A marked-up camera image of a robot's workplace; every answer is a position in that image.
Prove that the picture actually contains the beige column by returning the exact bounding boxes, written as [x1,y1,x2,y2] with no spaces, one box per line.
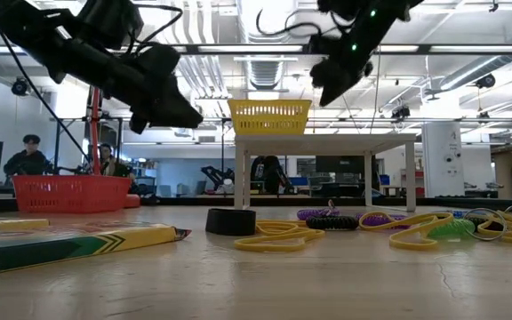
[492,144,512,200]

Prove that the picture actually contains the black round disc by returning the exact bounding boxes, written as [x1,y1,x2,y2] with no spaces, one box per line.
[204,207,258,237]

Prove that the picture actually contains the red desk lamp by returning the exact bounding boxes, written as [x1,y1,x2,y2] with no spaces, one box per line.
[87,86,143,210]

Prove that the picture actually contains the green coil keychain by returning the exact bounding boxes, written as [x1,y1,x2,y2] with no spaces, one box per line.
[427,207,509,243]

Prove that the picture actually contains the white perforated metal shelf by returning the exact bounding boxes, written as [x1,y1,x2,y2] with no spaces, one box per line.
[233,132,418,213]

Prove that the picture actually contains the yellow plastic basket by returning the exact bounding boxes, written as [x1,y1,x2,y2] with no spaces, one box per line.
[227,98,313,136]

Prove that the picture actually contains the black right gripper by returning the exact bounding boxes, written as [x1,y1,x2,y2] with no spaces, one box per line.
[308,29,376,108]

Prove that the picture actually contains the person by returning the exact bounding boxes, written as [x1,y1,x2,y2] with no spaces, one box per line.
[3,134,56,177]
[97,142,132,178]

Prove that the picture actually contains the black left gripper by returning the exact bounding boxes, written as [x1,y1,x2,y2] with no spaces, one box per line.
[122,43,204,135]

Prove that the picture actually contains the black overhead rig beam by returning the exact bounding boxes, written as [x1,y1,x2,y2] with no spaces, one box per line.
[0,43,512,57]

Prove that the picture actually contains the black metal stand frame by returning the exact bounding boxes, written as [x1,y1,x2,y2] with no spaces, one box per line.
[51,116,239,196]

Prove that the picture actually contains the yellow green crayon box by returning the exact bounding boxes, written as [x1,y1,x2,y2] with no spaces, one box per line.
[0,221,193,276]
[0,217,52,235]

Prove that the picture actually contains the black ceiling spotlight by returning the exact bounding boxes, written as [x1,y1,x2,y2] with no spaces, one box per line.
[10,76,31,98]
[475,72,498,91]
[390,104,412,122]

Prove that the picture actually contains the black aluminium table frame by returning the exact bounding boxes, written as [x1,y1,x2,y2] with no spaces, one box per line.
[0,194,512,215]

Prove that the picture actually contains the red plastic basket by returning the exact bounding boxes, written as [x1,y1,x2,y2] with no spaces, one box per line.
[12,173,133,214]

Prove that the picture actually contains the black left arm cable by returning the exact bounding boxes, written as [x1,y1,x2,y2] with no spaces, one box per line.
[0,15,92,168]

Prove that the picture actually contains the white pillar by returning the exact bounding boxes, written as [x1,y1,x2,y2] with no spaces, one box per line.
[420,121,466,199]

